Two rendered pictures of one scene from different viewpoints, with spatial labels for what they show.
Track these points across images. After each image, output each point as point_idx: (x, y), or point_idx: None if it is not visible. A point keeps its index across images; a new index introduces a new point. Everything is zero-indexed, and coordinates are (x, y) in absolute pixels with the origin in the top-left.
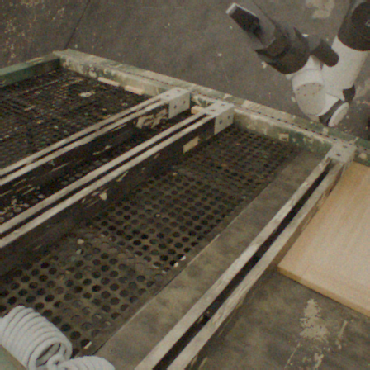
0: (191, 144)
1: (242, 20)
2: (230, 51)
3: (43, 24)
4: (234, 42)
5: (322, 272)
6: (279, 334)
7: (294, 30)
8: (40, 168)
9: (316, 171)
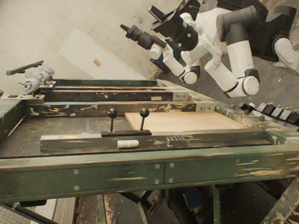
0: (156, 98)
1: (124, 28)
2: (255, 96)
3: (188, 84)
4: (259, 92)
5: (134, 116)
6: (100, 120)
7: (143, 32)
8: (98, 88)
9: (177, 101)
